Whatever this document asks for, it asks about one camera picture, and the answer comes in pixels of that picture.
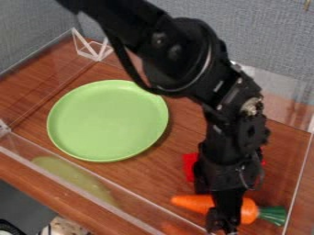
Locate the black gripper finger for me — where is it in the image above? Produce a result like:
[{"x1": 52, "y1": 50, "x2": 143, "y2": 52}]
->
[{"x1": 205, "y1": 188, "x2": 246, "y2": 235}]

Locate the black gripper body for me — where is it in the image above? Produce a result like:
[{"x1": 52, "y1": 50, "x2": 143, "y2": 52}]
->
[{"x1": 193, "y1": 143, "x2": 265, "y2": 194}]

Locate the orange toy carrot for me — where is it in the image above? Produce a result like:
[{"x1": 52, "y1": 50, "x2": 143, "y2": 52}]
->
[{"x1": 171, "y1": 195, "x2": 287, "y2": 227}]

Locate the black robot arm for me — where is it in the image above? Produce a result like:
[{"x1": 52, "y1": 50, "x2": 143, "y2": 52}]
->
[{"x1": 56, "y1": 0, "x2": 270, "y2": 235}]

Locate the green plastic plate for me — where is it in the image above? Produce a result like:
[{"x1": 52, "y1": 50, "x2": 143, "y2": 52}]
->
[{"x1": 47, "y1": 80, "x2": 170, "y2": 162}]

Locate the red toy pepper block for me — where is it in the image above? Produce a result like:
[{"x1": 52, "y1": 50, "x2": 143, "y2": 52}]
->
[{"x1": 183, "y1": 152, "x2": 265, "y2": 188}]

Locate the clear acrylic enclosure wall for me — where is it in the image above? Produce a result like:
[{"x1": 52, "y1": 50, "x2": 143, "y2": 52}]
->
[{"x1": 0, "y1": 32, "x2": 314, "y2": 235}]

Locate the clear acrylic corner bracket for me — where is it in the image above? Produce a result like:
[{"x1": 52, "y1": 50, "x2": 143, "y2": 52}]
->
[{"x1": 71, "y1": 28, "x2": 112, "y2": 62}]

